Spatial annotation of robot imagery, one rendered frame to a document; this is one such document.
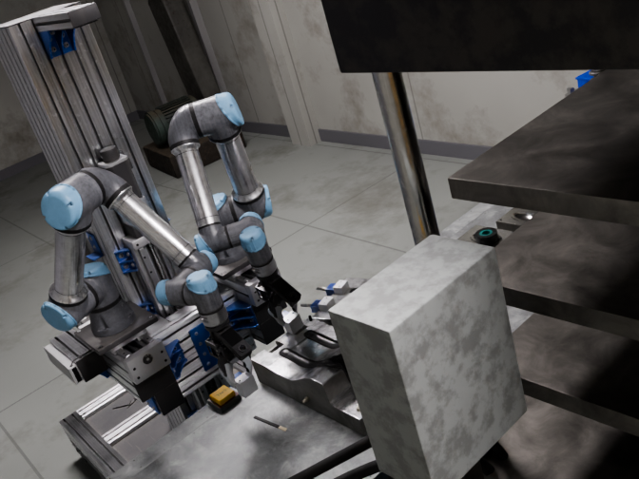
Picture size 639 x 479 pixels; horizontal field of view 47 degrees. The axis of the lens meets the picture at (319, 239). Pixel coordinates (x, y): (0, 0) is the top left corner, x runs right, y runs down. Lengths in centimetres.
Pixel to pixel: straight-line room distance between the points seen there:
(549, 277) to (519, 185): 26
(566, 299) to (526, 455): 54
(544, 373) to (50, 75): 174
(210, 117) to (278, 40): 451
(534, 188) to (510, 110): 396
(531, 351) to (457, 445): 45
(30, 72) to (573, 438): 191
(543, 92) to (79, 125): 336
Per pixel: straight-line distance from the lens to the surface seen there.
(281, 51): 688
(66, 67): 260
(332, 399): 215
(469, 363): 145
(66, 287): 237
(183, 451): 232
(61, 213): 216
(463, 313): 139
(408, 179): 158
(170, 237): 222
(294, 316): 242
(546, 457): 197
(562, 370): 180
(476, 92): 554
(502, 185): 151
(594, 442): 199
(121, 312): 256
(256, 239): 222
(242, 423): 232
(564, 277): 165
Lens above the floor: 215
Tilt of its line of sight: 25 degrees down
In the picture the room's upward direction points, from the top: 17 degrees counter-clockwise
